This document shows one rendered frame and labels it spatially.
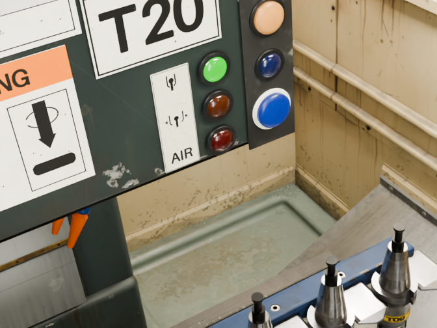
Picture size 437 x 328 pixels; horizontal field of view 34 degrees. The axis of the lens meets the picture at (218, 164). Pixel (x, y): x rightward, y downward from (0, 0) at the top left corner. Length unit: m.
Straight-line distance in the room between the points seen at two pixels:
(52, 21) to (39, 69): 0.03
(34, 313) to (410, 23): 0.96
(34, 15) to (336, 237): 1.38
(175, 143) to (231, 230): 1.55
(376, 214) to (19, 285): 0.85
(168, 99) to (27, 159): 0.11
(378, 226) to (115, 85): 1.30
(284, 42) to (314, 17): 1.27
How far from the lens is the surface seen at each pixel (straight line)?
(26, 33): 0.47
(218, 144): 0.56
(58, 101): 0.49
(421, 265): 1.08
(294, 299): 1.01
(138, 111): 0.52
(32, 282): 1.43
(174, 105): 0.53
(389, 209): 1.76
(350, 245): 1.74
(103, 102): 0.50
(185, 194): 2.00
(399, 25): 1.58
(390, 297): 1.02
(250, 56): 0.55
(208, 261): 2.00
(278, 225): 2.10
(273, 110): 0.57
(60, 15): 0.47
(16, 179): 0.51
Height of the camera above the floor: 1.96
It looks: 36 degrees down
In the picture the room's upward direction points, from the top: 6 degrees counter-clockwise
